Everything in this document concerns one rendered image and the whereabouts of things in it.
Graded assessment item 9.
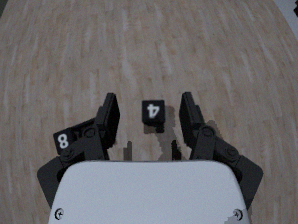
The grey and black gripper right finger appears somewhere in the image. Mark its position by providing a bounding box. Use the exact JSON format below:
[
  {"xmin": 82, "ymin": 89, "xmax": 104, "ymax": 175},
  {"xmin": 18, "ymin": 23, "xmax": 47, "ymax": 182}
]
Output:
[{"xmin": 179, "ymin": 92, "xmax": 263, "ymax": 211}]

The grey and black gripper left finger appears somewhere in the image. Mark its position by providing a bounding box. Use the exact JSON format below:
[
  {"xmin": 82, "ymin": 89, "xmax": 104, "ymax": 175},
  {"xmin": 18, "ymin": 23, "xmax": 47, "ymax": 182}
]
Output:
[{"xmin": 37, "ymin": 93, "xmax": 120, "ymax": 209}]

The black calendar cube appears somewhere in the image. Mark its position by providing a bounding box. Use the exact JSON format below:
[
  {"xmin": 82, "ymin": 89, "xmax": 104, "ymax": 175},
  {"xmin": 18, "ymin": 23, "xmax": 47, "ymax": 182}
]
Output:
[
  {"xmin": 142, "ymin": 100, "xmax": 165, "ymax": 125},
  {"xmin": 53, "ymin": 127, "xmax": 82, "ymax": 155}
]

